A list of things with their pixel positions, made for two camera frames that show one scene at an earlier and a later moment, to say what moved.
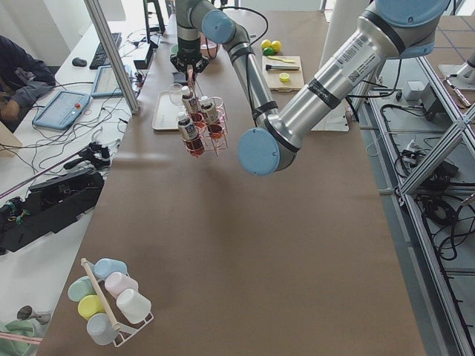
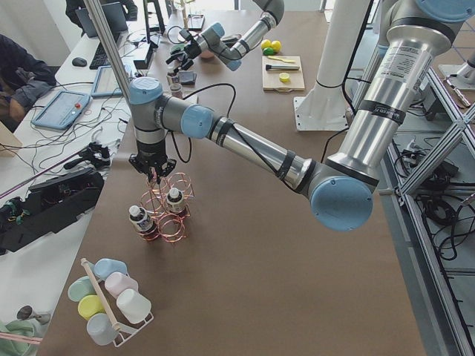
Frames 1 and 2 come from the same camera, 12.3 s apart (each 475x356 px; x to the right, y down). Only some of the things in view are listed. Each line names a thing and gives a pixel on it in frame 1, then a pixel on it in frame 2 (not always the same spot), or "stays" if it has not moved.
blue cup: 105,266 stays
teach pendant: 62,110 stays
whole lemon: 265,44 stays
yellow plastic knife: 273,57 stays
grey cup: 101,328 stays
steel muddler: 271,67 stays
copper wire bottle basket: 206,121 -> 169,202
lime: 276,45 stays
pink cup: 116,282 stays
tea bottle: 191,104 -> 175,197
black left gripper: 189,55 -> 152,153
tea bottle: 209,109 -> 176,90
